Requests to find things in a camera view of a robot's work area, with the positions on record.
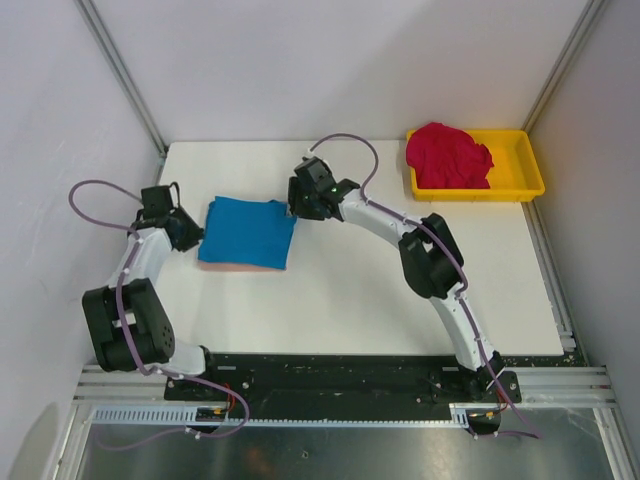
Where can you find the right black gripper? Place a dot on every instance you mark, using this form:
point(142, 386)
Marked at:
point(296, 205)

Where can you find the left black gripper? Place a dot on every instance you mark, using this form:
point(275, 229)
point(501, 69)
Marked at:
point(195, 233)

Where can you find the pink t shirt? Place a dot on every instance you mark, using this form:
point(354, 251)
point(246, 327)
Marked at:
point(235, 267)

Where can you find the blue t shirt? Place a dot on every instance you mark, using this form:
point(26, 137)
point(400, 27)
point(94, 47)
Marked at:
point(247, 232)

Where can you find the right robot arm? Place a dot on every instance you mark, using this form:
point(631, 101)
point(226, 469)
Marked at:
point(431, 261)

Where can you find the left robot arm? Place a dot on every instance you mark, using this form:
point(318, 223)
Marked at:
point(127, 322)

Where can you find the red t shirt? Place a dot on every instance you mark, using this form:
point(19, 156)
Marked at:
point(443, 157)

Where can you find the yellow plastic tray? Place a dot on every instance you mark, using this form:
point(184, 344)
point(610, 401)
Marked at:
point(515, 176)

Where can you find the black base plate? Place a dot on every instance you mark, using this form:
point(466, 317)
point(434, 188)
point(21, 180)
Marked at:
point(348, 389)

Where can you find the left aluminium frame post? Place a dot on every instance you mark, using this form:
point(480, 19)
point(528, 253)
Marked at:
point(116, 63)

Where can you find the aluminium frame post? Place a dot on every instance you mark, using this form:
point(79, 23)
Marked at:
point(116, 63)
point(574, 45)

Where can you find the white cable duct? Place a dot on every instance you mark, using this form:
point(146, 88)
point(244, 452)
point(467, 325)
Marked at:
point(191, 416)

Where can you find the right aluminium frame post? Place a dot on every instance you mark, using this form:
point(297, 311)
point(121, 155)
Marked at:
point(574, 45)

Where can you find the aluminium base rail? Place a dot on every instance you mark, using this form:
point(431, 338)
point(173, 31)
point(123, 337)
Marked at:
point(541, 387)

